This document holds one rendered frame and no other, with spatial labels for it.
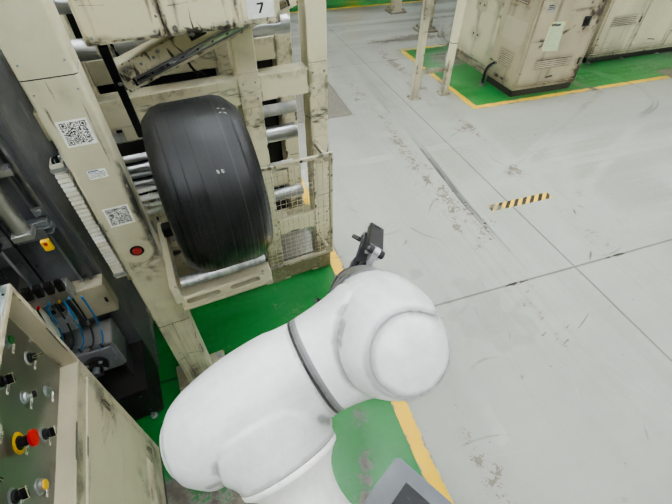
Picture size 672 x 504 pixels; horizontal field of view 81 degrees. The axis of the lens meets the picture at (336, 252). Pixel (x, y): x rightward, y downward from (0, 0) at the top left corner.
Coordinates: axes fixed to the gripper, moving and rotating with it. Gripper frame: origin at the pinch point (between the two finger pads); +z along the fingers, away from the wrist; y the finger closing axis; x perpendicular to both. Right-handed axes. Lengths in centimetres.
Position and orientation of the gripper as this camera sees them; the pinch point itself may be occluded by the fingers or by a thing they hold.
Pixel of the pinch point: (341, 272)
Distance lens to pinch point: 71.5
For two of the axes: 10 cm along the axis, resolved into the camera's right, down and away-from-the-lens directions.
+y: -5.0, 8.6, 0.4
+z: -1.1, -1.1, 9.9
